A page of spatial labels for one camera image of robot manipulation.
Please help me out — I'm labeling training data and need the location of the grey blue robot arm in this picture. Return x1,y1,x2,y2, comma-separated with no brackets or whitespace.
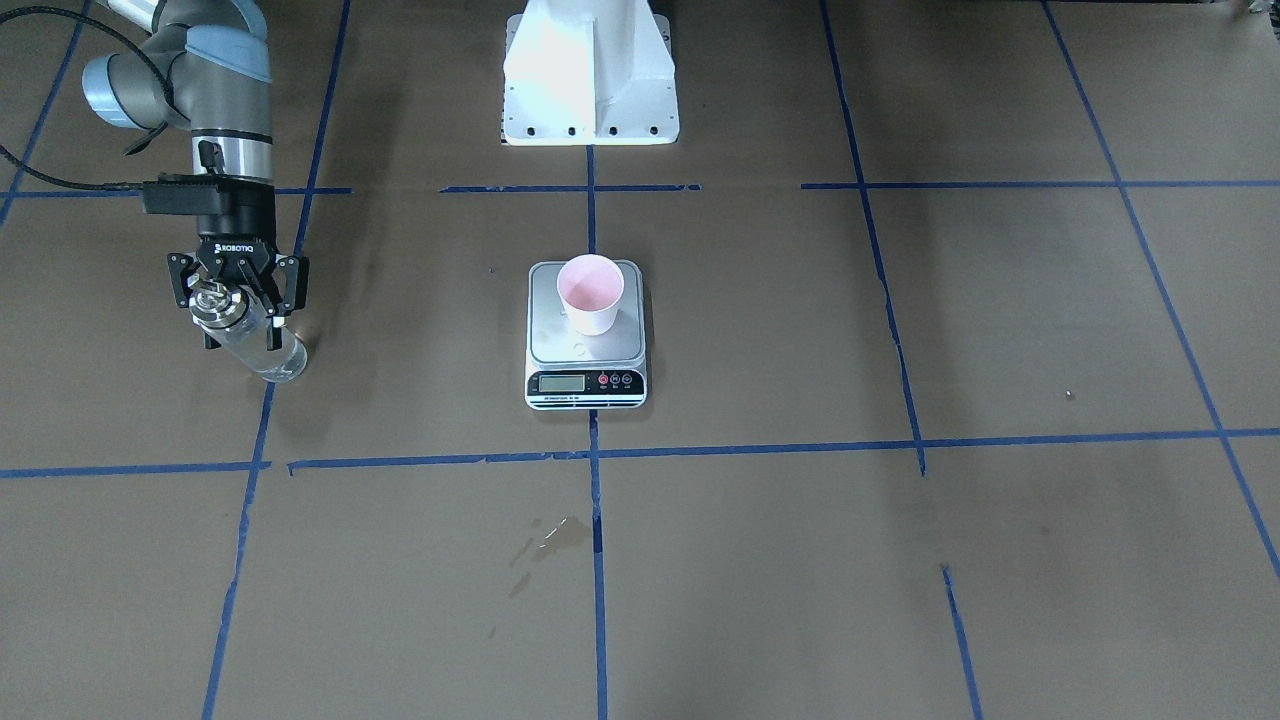
81,1,308,352

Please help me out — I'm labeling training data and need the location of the silver digital kitchen scale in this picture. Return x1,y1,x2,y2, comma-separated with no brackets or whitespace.
524,260,648,410

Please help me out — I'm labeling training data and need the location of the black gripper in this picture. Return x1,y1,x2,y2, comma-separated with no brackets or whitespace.
168,208,308,354

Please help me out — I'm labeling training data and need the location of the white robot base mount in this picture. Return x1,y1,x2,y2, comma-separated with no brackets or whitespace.
500,1,681,147

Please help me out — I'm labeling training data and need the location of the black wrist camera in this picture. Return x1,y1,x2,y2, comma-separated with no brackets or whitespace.
140,174,275,217

